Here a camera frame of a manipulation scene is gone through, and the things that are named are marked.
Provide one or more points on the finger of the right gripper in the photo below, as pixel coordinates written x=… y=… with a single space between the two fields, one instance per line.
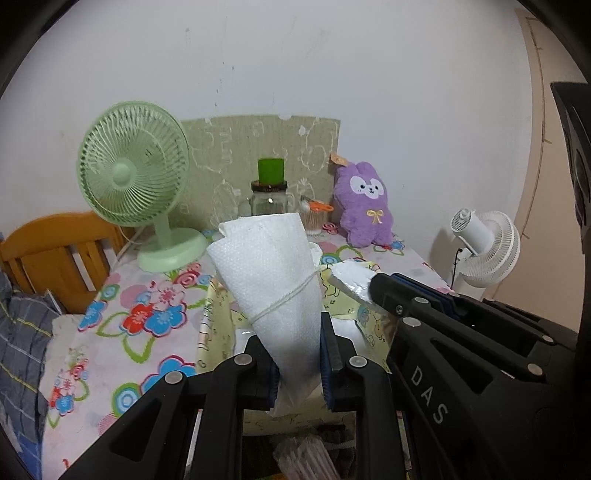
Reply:
x=516 y=342
x=573 y=105

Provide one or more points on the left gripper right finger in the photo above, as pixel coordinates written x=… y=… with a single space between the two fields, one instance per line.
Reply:
x=353 y=383

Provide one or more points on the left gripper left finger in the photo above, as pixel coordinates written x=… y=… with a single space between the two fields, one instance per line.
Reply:
x=186 y=426

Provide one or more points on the clear plastic packet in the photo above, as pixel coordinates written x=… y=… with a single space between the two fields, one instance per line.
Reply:
x=305 y=457

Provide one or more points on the white tissue packet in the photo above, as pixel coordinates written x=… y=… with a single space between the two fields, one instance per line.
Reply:
x=353 y=278

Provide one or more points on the floral tablecloth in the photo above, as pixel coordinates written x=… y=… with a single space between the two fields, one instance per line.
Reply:
x=141 y=326

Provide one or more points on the white standing fan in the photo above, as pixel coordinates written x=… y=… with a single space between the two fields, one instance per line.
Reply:
x=493 y=246

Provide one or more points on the yellow cartoon fabric storage box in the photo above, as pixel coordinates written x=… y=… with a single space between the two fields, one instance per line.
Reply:
x=223 y=332

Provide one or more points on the purple bunny plush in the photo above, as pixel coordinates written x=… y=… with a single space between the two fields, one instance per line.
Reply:
x=363 y=202

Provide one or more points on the grey plaid bedding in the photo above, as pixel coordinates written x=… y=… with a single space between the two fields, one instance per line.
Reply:
x=26 y=330

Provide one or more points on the cotton swab jar orange lid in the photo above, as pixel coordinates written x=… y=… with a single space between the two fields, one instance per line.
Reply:
x=314 y=214

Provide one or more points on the glass mason jar mug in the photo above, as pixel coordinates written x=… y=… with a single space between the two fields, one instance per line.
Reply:
x=269 y=199

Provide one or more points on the green cup on jar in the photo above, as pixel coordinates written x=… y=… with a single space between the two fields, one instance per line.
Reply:
x=271 y=171

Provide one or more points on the green desk fan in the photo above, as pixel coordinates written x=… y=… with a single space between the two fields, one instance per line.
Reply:
x=131 y=169

